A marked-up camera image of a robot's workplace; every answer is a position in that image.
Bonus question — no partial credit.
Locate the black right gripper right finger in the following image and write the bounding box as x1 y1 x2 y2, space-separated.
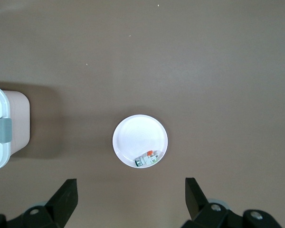
181 177 282 228

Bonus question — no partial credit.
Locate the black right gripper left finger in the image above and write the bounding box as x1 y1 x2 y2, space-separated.
0 179 79 228

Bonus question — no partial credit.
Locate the pale pink round plate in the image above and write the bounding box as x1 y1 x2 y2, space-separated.
112 114 169 169

